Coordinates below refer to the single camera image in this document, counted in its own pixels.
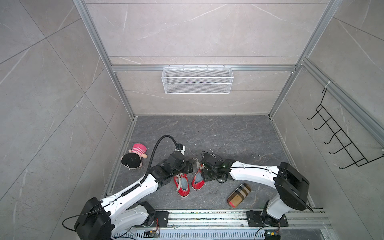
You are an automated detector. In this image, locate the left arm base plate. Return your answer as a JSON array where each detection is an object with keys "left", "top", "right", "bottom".
[{"left": 141, "top": 211, "right": 169, "bottom": 228}]

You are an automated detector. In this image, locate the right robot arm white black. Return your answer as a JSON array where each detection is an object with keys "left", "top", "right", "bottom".
[{"left": 202, "top": 152, "right": 312, "bottom": 225}]

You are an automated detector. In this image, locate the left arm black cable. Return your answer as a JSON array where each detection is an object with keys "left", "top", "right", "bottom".
[{"left": 62, "top": 134, "right": 181, "bottom": 233}]

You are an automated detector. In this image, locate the white wire mesh basket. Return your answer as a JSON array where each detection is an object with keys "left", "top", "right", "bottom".
[{"left": 162, "top": 67, "right": 234, "bottom": 95}]

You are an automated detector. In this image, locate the plaid beige glasses case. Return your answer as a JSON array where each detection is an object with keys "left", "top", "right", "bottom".
[{"left": 227, "top": 183, "right": 251, "bottom": 208}]

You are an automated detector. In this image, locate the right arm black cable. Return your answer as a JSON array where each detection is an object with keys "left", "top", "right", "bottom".
[{"left": 200, "top": 150, "right": 314, "bottom": 212}]

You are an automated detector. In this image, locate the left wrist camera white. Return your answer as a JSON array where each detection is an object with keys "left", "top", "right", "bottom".
[{"left": 175, "top": 143, "right": 186, "bottom": 155}]

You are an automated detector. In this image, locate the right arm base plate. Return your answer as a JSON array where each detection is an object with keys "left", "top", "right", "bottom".
[{"left": 246, "top": 210, "right": 289, "bottom": 228}]

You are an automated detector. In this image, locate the white vented floor grille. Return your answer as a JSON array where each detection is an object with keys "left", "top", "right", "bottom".
[{"left": 112, "top": 229, "right": 266, "bottom": 240}]

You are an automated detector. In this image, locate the red canvas sneaker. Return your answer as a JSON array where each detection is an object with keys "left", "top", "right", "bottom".
[
  {"left": 192, "top": 159, "right": 205, "bottom": 191},
  {"left": 174, "top": 174, "right": 190, "bottom": 198}
]

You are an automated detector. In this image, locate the plush doll pink hat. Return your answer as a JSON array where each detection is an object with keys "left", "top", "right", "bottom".
[{"left": 121, "top": 143, "right": 148, "bottom": 169}]

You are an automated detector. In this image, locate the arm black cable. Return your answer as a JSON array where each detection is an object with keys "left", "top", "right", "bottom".
[
  {"left": 200, "top": 150, "right": 314, "bottom": 212},
  {"left": 62, "top": 134, "right": 181, "bottom": 233}
]

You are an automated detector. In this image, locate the black wall hook rack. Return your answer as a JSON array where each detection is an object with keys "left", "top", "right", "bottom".
[{"left": 307, "top": 88, "right": 384, "bottom": 170}]

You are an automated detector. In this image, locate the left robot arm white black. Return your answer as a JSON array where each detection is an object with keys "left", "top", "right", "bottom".
[{"left": 74, "top": 150, "right": 193, "bottom": 240}]

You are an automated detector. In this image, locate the aluminium mounting rail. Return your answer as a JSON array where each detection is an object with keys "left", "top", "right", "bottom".
[{"left": 158, "top": 209, "right": 332, "bottom": 230}]

